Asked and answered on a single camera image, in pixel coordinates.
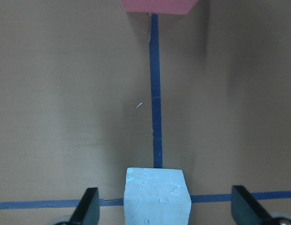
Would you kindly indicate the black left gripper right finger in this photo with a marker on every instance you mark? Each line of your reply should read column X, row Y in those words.
column 246, row 210

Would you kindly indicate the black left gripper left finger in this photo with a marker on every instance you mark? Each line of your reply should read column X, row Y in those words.
column 88, row 210

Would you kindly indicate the light blue foam block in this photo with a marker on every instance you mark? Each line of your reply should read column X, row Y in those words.
column 156, row 197

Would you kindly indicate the pink foam block far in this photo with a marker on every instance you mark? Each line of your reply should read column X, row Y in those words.
column 170, row 7

